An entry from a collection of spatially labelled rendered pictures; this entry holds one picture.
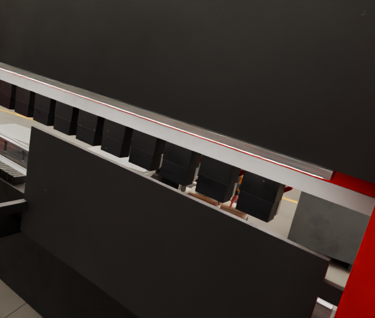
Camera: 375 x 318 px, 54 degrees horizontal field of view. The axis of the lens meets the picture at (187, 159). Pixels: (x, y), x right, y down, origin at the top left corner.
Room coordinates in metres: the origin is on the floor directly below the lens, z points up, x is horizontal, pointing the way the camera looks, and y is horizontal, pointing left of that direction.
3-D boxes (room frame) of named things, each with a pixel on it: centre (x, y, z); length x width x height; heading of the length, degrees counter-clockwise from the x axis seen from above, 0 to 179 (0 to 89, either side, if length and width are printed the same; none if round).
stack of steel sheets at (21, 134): (5.21, 2.47, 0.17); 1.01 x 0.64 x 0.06; 70
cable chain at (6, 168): (1.67, 0.91, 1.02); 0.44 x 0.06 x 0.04; 58
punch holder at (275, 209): (1.38, -0.31, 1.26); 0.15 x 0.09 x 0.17; 58
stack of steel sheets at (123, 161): (4.86, 0.90, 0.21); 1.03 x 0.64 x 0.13; 76
